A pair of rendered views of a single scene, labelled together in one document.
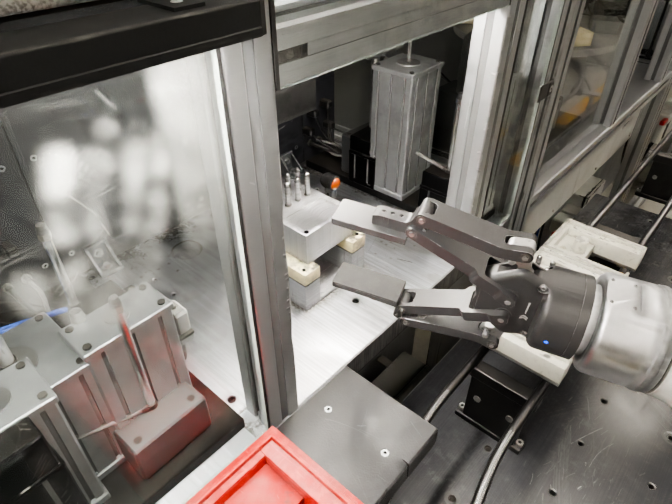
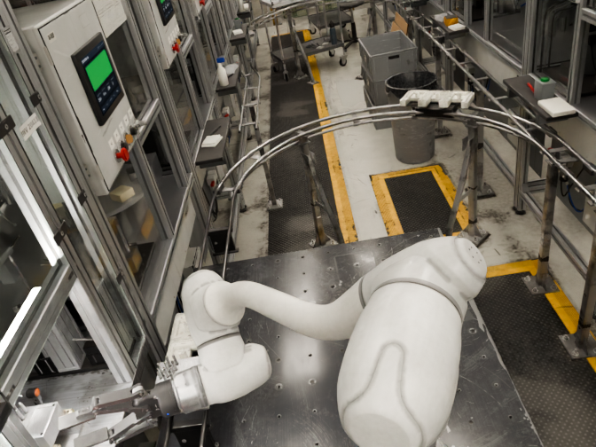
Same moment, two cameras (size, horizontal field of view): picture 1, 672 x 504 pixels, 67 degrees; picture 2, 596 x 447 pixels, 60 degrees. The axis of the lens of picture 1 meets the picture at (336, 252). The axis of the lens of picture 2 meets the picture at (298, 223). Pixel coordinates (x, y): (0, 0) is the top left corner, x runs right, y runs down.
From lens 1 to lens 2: 0.75 m
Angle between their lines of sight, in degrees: 31
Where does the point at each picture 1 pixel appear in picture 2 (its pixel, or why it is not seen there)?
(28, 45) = not seen: outside the picture
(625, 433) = (260, 400)
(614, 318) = (181, 392)
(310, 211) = (35, 420)
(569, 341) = (174, 408)
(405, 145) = (64, 342)
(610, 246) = not seen: hidden behind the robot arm
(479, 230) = (119, 396)
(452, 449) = not seen: outside the picture
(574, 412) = (235, 408)
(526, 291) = (150, 402)
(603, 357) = (186, 406)
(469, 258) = (123, 405)
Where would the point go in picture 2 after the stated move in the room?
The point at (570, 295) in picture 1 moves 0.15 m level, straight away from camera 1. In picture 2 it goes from (164, 394) to (165, 342)
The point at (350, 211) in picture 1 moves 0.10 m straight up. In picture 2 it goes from (65, 421) to (43, 388)
